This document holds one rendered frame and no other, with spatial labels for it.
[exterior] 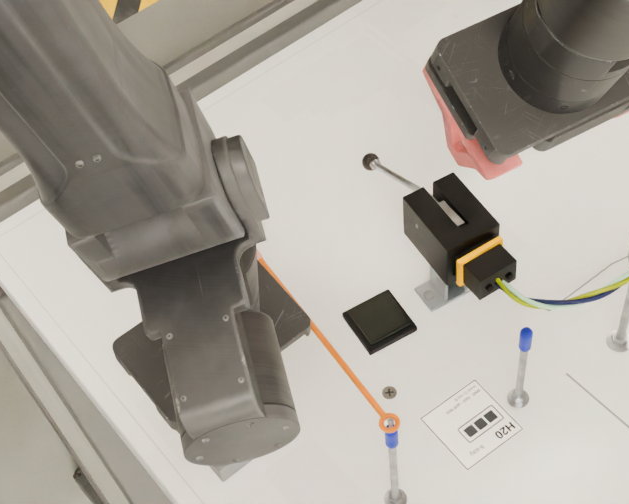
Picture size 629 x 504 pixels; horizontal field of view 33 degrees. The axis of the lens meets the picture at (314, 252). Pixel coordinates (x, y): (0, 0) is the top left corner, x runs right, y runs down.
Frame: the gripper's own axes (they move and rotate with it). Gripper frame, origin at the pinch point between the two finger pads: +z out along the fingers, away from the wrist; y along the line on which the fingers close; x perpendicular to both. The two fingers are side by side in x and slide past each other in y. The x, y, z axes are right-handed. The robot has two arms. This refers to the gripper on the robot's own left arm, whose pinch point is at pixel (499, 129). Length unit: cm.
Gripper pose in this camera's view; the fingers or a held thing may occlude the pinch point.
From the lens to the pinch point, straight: 61.2
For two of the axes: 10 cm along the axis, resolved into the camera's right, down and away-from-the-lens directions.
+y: 8.7, -4.3, 2.4
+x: -4.7, -8.6, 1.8
